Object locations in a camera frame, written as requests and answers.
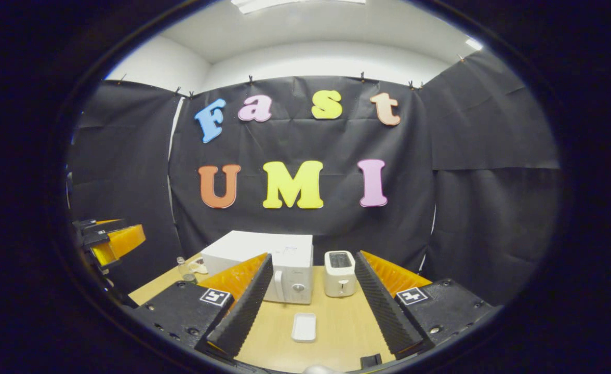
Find white toaster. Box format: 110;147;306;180
324;250;357;298

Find white microwave oven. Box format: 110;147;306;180
201;230;314;305

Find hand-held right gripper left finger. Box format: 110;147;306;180
130;252;274;360

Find white rectangular tray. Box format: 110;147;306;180
291;312;317;343

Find clear plastic bottle green label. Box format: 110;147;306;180
177;256;198;285

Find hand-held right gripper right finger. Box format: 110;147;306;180
355;250;499;361

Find black backdrop cloth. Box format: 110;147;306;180
68;49;563;307

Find large ceiling light panel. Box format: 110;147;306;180
231;0;367;14

